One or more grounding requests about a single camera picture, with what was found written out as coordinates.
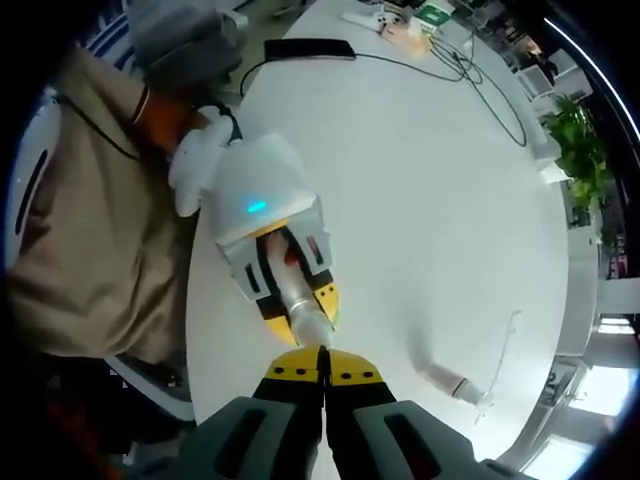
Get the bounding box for white pump bottle red label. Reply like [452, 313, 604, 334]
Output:
[424, 362, 496, 409]

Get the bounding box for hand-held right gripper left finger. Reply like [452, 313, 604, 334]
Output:
[177, 344, 325, 480]

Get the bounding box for person's right hand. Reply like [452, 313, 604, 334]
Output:
[312, 434, 346, 480]

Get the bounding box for white office chair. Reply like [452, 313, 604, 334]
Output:
[517, 63, 557, 102]

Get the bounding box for white chest device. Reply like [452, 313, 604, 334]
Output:
[4, 87, 65, 274]

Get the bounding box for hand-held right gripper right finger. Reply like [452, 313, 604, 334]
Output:
[324, 348, 506, 480]

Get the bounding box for grey chair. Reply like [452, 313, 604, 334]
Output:
[128, 0, 249, 96]

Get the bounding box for light wooden block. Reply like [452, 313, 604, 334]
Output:
[382, 24, 435, 57]

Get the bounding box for black rectangular pad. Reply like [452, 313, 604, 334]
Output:
[263, 38, 357, 64]

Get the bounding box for long curved ceiling light strip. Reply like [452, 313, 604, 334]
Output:
[542, 17, 640, 146]

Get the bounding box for green white box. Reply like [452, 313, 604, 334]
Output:
[417, 2, 452, 27]

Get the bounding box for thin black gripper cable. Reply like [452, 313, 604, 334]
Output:
[54, 94, 245, 162]

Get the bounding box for potted green plant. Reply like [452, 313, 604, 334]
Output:
[539, 94, 615, 214]

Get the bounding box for white handheld device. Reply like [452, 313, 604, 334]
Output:
[342, 8, 402, 35]

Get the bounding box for black cable coil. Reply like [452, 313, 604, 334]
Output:
[349, 29, 530, 149]

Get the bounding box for clear pump bottle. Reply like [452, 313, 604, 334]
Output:
[269, 234, 335, 350]

